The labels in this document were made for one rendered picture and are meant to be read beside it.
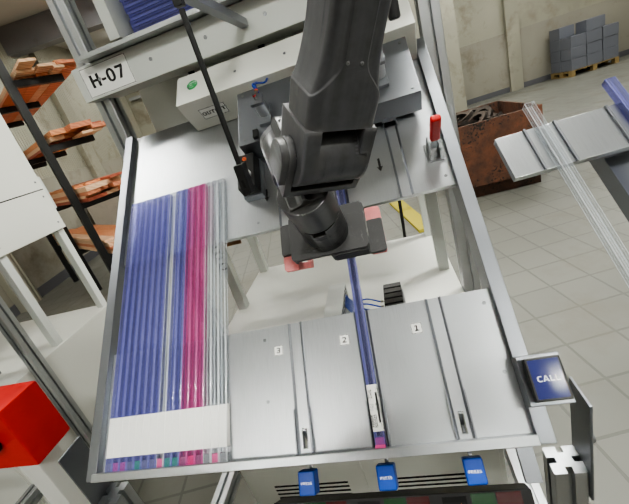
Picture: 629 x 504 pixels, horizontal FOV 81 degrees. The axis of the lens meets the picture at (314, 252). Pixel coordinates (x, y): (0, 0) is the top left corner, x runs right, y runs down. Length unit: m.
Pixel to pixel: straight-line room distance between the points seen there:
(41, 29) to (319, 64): 6.82
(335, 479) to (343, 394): 0.62
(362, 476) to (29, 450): 0.79
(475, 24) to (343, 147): 10.27
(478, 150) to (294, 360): 2.97
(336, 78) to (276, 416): 0.48
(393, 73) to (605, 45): 10.49
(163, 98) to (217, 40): 0.30
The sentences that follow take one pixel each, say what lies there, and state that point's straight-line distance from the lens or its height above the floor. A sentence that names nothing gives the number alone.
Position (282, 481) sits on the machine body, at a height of 0.25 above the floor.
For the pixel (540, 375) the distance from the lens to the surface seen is 0.54.
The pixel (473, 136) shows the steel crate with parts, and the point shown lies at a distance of 3.37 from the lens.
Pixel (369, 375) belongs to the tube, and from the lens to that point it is 0.56.
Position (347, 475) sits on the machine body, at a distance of 1.16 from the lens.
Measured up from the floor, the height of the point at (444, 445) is 0.73.
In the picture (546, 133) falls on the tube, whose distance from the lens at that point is 0.61.
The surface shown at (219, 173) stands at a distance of 0.81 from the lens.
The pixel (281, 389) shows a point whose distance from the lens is 0.61.
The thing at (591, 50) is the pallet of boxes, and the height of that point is 0.42.
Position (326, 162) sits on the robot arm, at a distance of 0.33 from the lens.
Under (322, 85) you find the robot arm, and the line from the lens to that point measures 0.30.
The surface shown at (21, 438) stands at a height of 0.70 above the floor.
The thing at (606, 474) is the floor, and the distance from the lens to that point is 1.46.
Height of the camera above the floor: 1.16
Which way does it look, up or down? 21 degrees down
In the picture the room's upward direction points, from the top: 18 degrees counter-clockwise
